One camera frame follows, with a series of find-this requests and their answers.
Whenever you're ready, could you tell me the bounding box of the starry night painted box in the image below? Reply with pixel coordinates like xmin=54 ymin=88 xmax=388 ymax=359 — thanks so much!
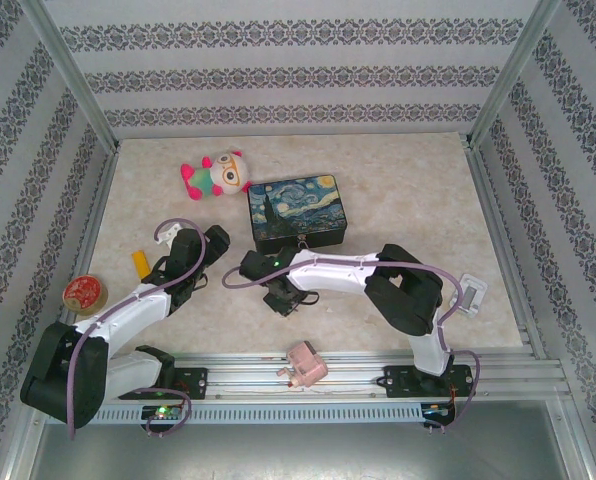
xmin=246 ymin=173 xmax=352 ymax=256

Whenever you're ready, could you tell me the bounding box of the yellow rectangular block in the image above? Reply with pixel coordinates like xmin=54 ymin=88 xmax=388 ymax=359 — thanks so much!
xmin=131 ymin=249 xmax=151 ymax=279

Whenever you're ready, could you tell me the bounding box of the pink plastic toy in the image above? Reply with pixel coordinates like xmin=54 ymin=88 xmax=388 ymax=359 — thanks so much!
xmin=276 ymin=339 xmax=329 ymax=390

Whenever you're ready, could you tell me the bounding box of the pink and white plush toy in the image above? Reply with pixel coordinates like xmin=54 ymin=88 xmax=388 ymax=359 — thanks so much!
xmin=179 ymin=149 xmax=254 ymax=202

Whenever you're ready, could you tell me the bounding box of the red and gold tape roll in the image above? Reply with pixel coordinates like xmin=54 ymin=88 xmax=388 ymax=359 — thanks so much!
xmin=61 ymin=274 xmax=109 ymax=316

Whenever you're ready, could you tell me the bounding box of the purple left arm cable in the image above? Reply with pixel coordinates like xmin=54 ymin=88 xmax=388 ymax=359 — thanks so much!
xmin=67 ymin=217 xmax=209 ymax=441

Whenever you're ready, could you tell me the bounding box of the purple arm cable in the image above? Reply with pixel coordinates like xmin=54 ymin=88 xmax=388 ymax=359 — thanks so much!
xmin=67 ymin=217 xmax=209 ymax=441
xmin=221 ymin=252 xmax=482 ymax=436

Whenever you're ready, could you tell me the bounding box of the aluminium mounting rail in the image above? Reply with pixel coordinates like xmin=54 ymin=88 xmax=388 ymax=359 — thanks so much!
xmin=107 ymin=352 xmax=564 ymax=401

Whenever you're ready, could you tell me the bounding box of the grey slotted cable duct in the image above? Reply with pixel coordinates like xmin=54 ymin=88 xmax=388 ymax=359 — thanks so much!
xmin=45 ymin=403 xmax=424 ymax=425

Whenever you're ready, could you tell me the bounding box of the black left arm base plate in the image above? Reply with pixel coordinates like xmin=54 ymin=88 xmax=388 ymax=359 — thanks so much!
xmin=157 ymin=367 xmax=209 ymax=401

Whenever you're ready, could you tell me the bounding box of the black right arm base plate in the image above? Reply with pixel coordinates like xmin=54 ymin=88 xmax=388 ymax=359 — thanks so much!
xmin=383 ymin=364 xmax=474 ymax=400

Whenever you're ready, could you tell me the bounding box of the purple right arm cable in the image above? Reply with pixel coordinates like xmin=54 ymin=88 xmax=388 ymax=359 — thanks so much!
xmin=221 ymin=252 xmax=482 ymax=436

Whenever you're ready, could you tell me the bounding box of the aluminium frame post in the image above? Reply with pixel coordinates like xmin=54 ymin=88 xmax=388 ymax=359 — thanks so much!
xmin=20 ymin=0 xmax=122 ymax=149
xmin=467 ymin=0 xmax=564 ymax=149

